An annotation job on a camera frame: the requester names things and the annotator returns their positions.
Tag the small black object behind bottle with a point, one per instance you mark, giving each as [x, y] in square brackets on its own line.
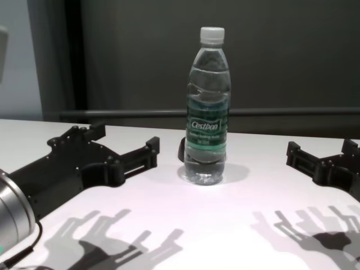
[181, 150]

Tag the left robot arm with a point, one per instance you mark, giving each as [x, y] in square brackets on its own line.
[11, 202]

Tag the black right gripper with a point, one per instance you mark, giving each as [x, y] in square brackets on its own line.
[343, 171]

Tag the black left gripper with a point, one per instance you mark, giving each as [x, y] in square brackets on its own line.
[64, 168]

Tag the clear water bottle green label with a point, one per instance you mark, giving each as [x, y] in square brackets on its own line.
[206, 92]

